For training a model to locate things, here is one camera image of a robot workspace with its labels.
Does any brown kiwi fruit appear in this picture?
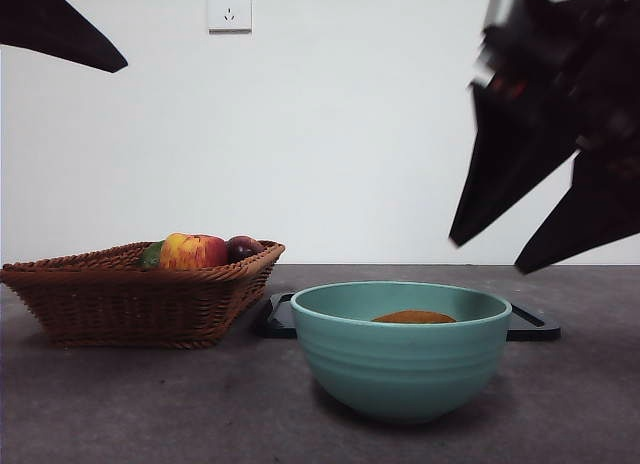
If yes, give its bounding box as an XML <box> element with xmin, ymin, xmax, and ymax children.
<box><xmin>371</xmin><ymin>309</ymin><xmax>457</xmax><ymax>325</ymax></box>

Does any teal ceramic bowl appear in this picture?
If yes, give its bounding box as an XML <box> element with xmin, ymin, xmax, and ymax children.
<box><xmin>290</xmin><ymin>280</ymin><xmax>513</xmax><ymax>425</ymax></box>

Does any green fruit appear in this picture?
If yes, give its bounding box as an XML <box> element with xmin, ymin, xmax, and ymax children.
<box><xmin>138</xmin><ymin>241</ymin><xmax>165</xmax><ymax>269</ymax></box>

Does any red and yellow apple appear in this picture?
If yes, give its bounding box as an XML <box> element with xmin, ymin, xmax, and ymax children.
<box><xmin>159</xmin><ymin>233</ymin><xmax>230</xmax><ymax>271</ymax></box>

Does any dark rectangular tray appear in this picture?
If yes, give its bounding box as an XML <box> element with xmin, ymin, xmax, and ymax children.
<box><xmin>254</xmin><ymin>292</ymin><xmax>561</xmax><ymax>342</ymax></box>

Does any dark red plum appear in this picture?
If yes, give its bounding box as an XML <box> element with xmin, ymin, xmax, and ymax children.
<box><xmin>225</xmin><ymin>235</ymin><xmax>264</xmax><ymax>265</ymax></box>

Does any brown wicker basket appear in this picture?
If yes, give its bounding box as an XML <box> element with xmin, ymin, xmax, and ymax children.
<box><xmin>0</xmin><ymin>240</ymin><xmax>286</xmax><ymax>350</ymax></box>

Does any white wall power socket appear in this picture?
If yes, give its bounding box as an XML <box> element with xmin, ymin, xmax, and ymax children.
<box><xmin>208</xmin><ymin>0</ymin><xmax>253</xmax><ymax>35</ymax></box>

